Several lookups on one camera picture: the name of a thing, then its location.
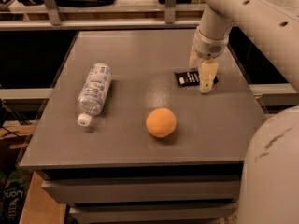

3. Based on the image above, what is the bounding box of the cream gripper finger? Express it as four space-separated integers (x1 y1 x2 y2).
198 59 219 93
189 48 200 69

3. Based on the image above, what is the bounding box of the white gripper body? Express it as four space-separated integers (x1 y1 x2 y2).
192 27 229 60

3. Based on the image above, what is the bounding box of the black rxbar chocolate wrapper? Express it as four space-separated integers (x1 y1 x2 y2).
174 69 219 87

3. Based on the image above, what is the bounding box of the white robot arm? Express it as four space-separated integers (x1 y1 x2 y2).
190 0 299 224

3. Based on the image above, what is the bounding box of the orange fruit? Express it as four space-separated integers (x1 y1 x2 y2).
146 108 177 138

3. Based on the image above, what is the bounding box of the grey drawer cabinet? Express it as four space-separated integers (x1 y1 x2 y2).
21 29 264 224

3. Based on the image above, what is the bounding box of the clear plastic water bottle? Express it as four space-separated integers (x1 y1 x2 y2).
78 63 112 127

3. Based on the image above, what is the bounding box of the cardboard box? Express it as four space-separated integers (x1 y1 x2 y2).
19 172 66 224

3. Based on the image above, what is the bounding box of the metal shelf rail frame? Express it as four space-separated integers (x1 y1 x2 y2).
0 0 205 31

